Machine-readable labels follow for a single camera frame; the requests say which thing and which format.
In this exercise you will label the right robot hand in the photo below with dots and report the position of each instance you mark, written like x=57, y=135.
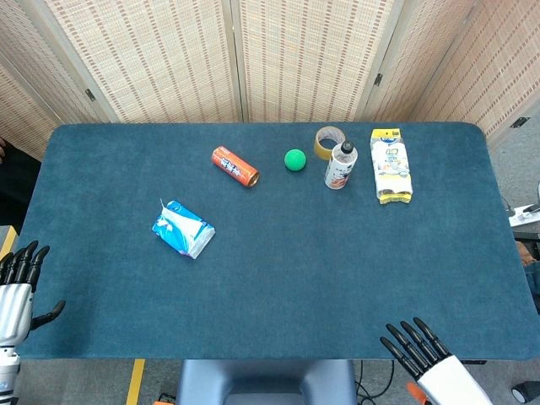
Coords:
x=443, y=371

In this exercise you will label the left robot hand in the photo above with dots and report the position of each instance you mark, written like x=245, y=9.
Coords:
x=14, y=301

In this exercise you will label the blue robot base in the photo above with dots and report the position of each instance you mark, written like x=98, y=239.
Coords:
x=266, y=381

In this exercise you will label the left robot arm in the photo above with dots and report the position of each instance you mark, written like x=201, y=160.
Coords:
x=7, y=375

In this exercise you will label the blue tissue pack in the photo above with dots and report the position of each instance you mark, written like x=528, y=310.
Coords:
x=183, y=228

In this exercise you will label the white power strip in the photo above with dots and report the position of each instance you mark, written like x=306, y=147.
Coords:
x=524, y=214

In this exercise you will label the blue table mat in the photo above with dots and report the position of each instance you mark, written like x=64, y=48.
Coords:
x=270, y=261

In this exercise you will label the yellow white sponge pack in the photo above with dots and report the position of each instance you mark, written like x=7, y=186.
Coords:
x=391, y=166

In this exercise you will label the white plastic bottle black cap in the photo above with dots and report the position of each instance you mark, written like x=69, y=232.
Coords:
x=340, y=165

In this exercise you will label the yellow tape roll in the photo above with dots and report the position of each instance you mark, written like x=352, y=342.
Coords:
x=327, y=142

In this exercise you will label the green ball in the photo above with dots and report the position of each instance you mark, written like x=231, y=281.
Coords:
x=295, y=160

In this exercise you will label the orange drink can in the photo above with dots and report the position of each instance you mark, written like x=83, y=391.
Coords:
x=235, y=165

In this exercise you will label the bamboo folding screen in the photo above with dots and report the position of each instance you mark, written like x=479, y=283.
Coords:
x=270, y=59

